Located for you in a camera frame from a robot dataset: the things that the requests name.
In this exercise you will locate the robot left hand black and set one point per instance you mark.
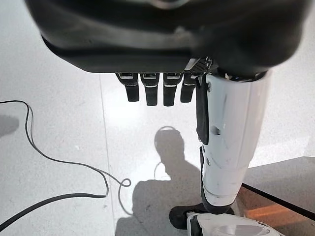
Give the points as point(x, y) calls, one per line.
point(147, 37)

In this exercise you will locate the glossy brown stool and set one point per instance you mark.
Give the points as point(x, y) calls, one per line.
point(283, 177)

